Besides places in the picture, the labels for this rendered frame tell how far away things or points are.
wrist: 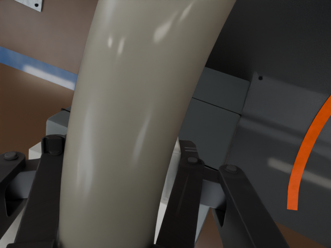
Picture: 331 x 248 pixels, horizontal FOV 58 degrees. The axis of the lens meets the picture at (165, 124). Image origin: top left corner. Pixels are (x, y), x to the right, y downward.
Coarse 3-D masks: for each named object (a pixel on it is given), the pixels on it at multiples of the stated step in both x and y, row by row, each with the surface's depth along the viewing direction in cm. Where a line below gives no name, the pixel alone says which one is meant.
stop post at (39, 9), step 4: (16, 0) 148; (20, 0) 148; (24, 0) 147; (28, 0) 146; (32, 0) 145; (36, 0) 145; (40, 0) 144; (24, 4) 148; (28, 4) 147; (32, 4) 146; (36, 4) 145; (40, 4) 145; (36, 8) 146; (40, 8) 146
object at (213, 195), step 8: (184, 144) 18; (192, 144) 18; (184, 152) 17; (192, 152) 17; (208, 168) 15; (208, 176) 15; (216, 176) 15; (208, 184) 14; (216, 184) 14; (208, 192) 14; (216, 192) 14; (200, 200) 15; (208, 200) 14; (216, 200) 14; (224, 200) 14; (216, 208) 14; (224, 208) 14
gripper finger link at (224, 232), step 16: (224, 176) 14; (240, 176) 14; (224, 192) 13; (240, 192) 12; (256, 192) 13; (240, 208) 11; (256, 208) 12; (224, 224) 13; (240, 224) 11; (256, 224) 11; (272, 224) 11; (224, 240) 13; (240, 240) 11; (256, 240) 10; (272, 240) 10
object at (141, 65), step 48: (144, 0) 6; (192, 0) 6; (96, 48) 7; (144, 48) 6; (192, 48) 6; (96, 96) 7; (144, 96) 7; (96, 144) 7; (144, 144) 7; (96, 192) 7; (144, 192) 8; (96, 240) 8; (144, 240) 9
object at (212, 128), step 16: (208, 80) 114; (224, 80) 119; (240, 80) 124; (192, 96) 96; (208, 96) 99; (224, 96) 103; (240, 96) 106; (64, 112) 69; (192, 112) 85; (208, 112) 88; (224, 112) 91; (240, 112) 94; (48, 128) 66; (64, 128) 65; (192, 128) 77; (208, 128) 79; (224, 128) 81; (208, 144) 72; (224, 144) 73; (208, 160) 65; (224, 160) 67; (208, 208) 60
